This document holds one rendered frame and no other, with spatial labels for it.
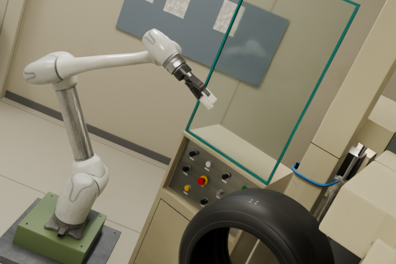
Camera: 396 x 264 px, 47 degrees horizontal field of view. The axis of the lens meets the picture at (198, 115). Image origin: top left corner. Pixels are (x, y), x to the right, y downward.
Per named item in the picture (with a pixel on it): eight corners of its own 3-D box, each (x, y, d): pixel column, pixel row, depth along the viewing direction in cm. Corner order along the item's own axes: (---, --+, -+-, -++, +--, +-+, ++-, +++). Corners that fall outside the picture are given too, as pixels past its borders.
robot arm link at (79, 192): (48, 215, 213) (60, 177, 206) (63, 198, 230) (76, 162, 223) (79, 230, 212) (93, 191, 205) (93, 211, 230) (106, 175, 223)
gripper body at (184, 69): (172, 77, 196) (187, 92, 195) (172, 71, 188) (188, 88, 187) (185, 66, 197) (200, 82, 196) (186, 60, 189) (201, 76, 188)
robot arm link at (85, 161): (73, 205, 230) (89, 186, 251) (103, 201, 227) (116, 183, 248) (30, 58, 211) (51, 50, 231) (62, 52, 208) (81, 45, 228)
